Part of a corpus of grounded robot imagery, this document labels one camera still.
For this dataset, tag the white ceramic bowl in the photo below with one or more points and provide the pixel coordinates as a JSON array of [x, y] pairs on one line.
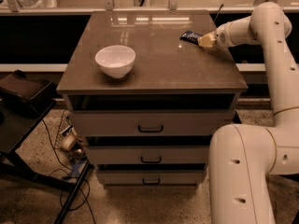
[[115, 61]]

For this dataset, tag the top grey drawer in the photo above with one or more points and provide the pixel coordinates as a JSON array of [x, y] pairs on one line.
[[135, 123]]

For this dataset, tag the black side table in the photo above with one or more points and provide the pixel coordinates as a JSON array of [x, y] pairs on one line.
[[13, 131]]

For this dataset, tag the thin black antenna rod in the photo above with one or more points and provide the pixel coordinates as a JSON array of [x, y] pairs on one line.
[[218, 13]]

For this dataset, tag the blue rxbar blueberry wrapper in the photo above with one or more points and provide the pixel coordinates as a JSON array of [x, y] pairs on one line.
[[191, 37]]

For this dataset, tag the grey drawer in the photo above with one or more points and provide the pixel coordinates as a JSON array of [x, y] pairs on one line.
[[151, 178], [135, 123], [146, 155]]

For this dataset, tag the grey three-drawer cabinet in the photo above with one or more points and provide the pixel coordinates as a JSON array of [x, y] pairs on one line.
[[168, 75]]

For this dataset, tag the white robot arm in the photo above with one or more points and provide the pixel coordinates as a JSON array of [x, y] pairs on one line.
[[242, 156]]

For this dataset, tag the bottom grey drawer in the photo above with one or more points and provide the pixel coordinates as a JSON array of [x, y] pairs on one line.
[[151, 178]]

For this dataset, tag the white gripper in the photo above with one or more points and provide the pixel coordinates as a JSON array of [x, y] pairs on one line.
[[221, 37]]

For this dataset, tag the middle grey drawer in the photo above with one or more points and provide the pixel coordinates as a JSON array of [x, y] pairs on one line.
[[146, 155]]

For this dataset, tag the dark bag on table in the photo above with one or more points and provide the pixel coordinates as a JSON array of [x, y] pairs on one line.
[[20, 91]]

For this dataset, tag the tape roll on floor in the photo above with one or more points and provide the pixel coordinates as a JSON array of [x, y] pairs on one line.
[[68, 142]]

